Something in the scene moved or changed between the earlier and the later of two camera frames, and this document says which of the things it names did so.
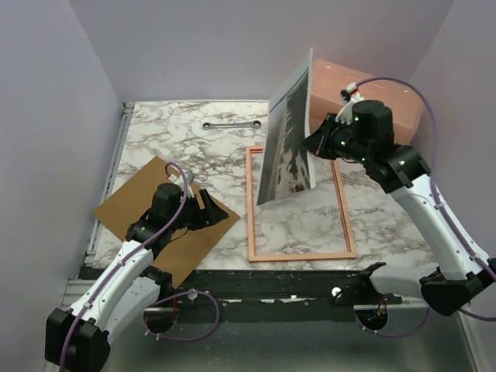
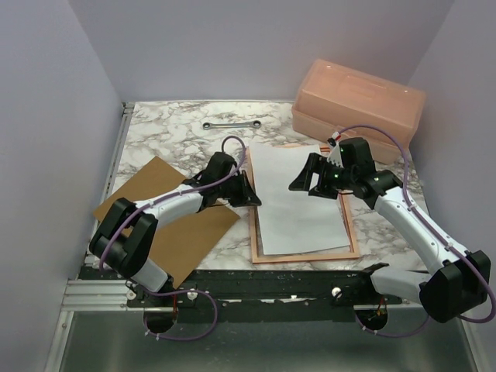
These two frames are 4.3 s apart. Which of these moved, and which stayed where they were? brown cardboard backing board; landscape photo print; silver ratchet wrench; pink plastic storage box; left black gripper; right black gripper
Moved: left black gripper; landscape photo print; right black gripper
Stayed: brown cardboard backing board; pink plastic storage box; silver ratchet wrench
